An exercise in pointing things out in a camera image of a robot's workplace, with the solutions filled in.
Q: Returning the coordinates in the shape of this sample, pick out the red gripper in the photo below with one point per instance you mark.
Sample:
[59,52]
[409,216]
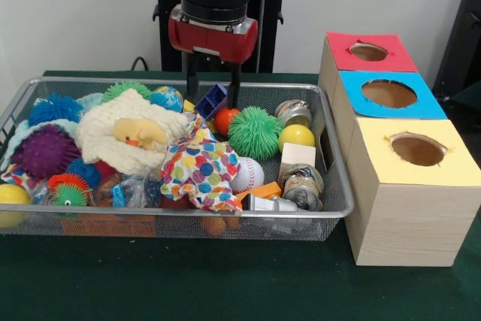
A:
[214,41]

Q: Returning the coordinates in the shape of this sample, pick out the yellow duck plush toy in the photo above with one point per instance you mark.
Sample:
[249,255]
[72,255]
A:
[139,133]

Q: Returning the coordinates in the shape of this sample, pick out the polka dot cloth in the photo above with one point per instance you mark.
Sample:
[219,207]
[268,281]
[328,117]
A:
[203,174]

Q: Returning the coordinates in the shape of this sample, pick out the cream knitted cloth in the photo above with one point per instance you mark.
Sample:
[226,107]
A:
[101,129]

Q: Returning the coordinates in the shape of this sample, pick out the shallow mesh bin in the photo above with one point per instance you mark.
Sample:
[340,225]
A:
[180,211]

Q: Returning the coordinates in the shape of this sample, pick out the wooden box with three holes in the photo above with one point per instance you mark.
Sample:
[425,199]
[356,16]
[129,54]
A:
[413,223]

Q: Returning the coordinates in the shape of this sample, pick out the blue building block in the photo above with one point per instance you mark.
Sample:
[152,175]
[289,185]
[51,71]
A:
[212,101]

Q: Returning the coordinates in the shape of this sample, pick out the plain green puffer ball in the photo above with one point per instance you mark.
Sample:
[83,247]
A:
[255,129]

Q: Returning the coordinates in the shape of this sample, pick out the yellow smooth ball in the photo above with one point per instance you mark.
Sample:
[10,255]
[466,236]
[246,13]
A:
[297,137]

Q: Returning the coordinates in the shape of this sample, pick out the white baseball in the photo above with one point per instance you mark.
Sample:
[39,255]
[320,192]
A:
[250,176]

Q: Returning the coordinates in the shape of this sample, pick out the plain wooden cube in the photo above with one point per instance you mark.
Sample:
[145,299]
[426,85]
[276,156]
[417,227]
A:
[297,155]

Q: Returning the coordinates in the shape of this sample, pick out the crushed drink can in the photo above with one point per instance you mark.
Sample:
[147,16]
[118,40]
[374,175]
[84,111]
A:
[302,187]

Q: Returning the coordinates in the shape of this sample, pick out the purple spiky ball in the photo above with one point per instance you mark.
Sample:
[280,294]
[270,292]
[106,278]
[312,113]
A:
[47,152]

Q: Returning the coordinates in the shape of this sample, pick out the dark green table cloth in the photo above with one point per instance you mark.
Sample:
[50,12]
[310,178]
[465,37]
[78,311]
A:
[225,279]
[469,97]

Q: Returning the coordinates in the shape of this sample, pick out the black chair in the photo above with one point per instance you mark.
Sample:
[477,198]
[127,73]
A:
[466,35]

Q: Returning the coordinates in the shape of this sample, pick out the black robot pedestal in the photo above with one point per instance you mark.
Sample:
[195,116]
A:
[270,16]

